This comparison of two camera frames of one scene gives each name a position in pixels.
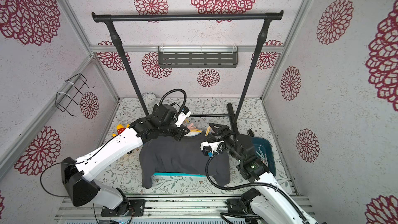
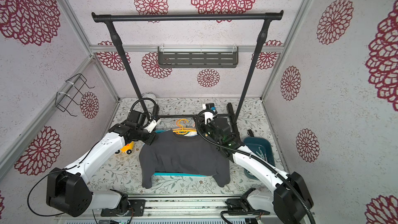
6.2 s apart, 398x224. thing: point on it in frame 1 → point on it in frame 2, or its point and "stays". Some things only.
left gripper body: (172, 130) → (144, 135)
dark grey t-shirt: (181, 155) stays
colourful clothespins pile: (263, 156) stays
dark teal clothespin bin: (266, 147) stays
